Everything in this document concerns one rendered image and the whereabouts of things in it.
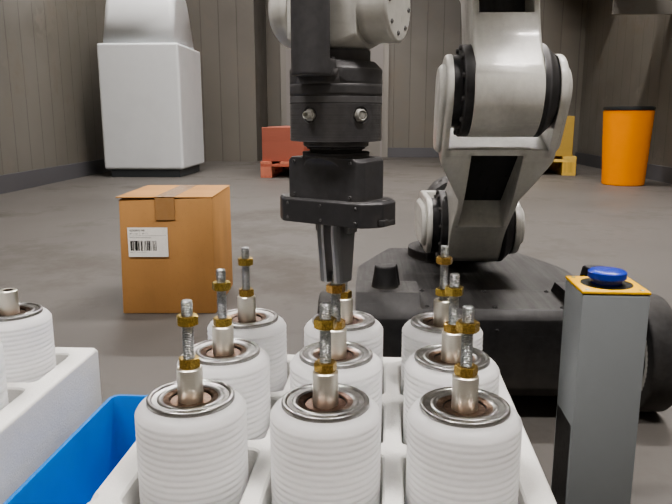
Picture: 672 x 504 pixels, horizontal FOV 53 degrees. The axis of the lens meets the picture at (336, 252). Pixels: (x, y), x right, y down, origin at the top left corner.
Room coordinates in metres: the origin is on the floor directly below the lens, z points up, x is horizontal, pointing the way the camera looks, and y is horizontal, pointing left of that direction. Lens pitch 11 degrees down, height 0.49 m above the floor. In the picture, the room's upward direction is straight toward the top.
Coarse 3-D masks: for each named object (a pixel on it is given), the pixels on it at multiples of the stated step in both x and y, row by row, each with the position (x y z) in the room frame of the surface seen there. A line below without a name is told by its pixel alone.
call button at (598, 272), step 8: (592, 272) 0.70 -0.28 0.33; (600, 272) 0.69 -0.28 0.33; (608, 272) 0.69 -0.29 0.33; (616, 272) 0.69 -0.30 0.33; (624, 272) 0.69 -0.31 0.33; (592, 280) 0.71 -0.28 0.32; (600, 280) 0.69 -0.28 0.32; (608, 280) 0.69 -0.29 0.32; (616, 280) 0.69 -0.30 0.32; (624, 280) 0.69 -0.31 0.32
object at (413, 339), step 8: (408, 328) 0.75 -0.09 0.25; (480, 328) 0.76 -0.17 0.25; (408, 336) 0.74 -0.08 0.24; (416, 336) 0.73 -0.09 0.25; (424, 336) 0.73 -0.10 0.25; (432, 336) 0.72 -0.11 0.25; (440, 336) 0.72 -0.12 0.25; (480, 336) 0.74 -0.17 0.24; (408, 344) 0.74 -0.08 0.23; (416, 344) 0.73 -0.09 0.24; (424, 344) 0.72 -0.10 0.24; (432, 344) 0.72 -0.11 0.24; (480, 344) 0.74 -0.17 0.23; (408, 352) 0.74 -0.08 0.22
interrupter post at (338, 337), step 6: (336, 330) 0.65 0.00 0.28; (342, 330) 0.65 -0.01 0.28; (336, 336) 0.64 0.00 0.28; (342, 336) 0.64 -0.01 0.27; (336, 342) 0.64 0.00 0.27; (342, 342) 0.64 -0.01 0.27; (336, 348) 0.64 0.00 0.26; (342, 348) 0.64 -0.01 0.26; (336, 354) 0.64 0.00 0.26; (342, 354) 0.64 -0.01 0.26
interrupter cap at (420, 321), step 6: (426, 312) 0.80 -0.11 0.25; (432, 312) 0.80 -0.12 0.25; (414, 318) 0.77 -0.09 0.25; (420, 318) 0.77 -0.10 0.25; (426, 318) 0.78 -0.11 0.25; (432, 318) 0.78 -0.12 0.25; (414, 324) 0.75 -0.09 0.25; (420, 324) 0.75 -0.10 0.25; (426, 324) 0.75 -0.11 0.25; (432, 324) 0.76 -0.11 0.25; (426, 330) 0.73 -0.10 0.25; (432, 330) 0.73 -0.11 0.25; (438, 330) 0.73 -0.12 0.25
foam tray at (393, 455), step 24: (288, 360) 0.83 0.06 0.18; (384, 360) 0.83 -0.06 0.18; (288, 384) 0.75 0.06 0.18; (384, 384) 0.75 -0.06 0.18; (504, 384) 0.75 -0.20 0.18; (384, 408) 0.68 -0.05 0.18; (384, 432) 0.63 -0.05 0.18; (264, 456) 0.58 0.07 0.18; (384, 456) 0.58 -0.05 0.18; (528, 456) 0.58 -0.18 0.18; (120, 480) 0.53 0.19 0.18; (264, 480) 0.53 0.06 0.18; (384, 480) 0.53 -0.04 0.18; (528, 480) 0.53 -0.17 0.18
